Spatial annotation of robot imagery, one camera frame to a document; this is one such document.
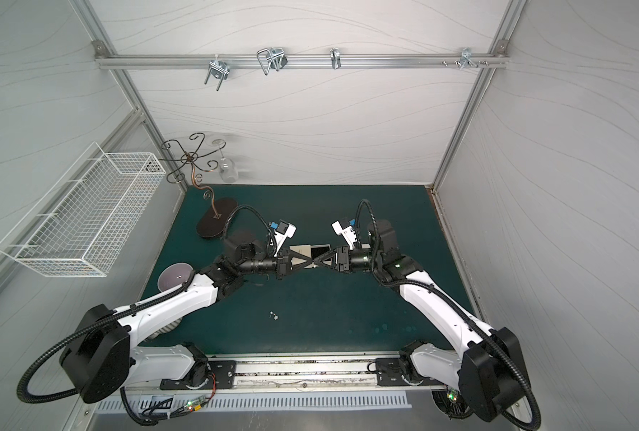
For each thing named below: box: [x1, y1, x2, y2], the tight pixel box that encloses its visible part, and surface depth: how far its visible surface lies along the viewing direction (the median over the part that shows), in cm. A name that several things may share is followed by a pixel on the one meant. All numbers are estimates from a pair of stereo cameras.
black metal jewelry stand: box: [157, 132, 238, 239], surface depth 93 cm
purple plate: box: [157, 262, 194, 292], surface depth 90 cm
